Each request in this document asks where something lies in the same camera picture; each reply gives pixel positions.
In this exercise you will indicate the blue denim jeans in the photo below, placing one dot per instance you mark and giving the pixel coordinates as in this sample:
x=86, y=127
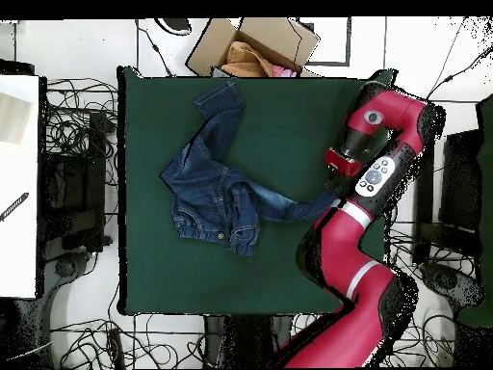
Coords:
x=208, y=185

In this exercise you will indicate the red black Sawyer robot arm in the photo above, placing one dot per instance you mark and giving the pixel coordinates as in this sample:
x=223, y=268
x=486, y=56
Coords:
x=358, y=250

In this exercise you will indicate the black flat panel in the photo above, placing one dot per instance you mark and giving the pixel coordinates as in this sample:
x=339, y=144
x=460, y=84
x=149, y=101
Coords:
x=460, y=181

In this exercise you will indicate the black upright bar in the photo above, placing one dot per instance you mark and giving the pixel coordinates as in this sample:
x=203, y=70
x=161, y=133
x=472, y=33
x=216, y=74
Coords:
x=421, y=231

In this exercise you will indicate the pink cloth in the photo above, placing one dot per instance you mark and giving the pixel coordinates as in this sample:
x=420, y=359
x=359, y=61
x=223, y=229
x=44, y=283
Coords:
x=283, y=72

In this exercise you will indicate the dark green table cloth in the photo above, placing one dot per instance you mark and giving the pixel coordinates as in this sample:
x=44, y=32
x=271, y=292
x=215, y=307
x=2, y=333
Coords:
x=269, y=269

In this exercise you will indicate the orange towel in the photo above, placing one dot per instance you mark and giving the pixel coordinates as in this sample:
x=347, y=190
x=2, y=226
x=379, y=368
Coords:
x=242, y=61

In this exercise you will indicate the grey cloth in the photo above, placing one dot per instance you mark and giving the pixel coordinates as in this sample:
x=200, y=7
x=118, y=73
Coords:
x=219, y=72

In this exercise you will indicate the brown cardboard box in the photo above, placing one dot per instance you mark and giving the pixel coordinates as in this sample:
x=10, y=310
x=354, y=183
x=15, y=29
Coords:
x=208, y=50

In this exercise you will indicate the person's foot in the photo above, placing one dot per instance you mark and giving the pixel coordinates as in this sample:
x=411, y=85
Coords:
x=177, y=25

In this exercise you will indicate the black metal stand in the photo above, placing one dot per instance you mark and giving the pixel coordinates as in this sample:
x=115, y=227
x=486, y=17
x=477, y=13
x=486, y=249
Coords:
x=96, y=154

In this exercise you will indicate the slim black power strip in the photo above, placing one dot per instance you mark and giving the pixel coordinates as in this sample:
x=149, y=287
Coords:
x=115, y=347

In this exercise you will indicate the grey chair base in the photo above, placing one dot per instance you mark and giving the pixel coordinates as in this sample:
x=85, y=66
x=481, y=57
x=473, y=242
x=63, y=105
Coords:
x=65, y=267

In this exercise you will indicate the black ribbed strip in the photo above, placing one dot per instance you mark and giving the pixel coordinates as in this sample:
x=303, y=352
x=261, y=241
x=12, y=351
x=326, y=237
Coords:
x=15, y=205

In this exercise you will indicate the beige box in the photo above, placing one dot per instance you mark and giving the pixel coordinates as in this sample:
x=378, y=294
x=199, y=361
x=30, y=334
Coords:
x=13, y=119

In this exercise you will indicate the white desk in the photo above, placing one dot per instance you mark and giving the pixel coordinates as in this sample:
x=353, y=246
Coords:
x=19, y=250

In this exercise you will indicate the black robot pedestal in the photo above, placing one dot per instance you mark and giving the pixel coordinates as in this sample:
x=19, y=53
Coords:
x=246, y=343

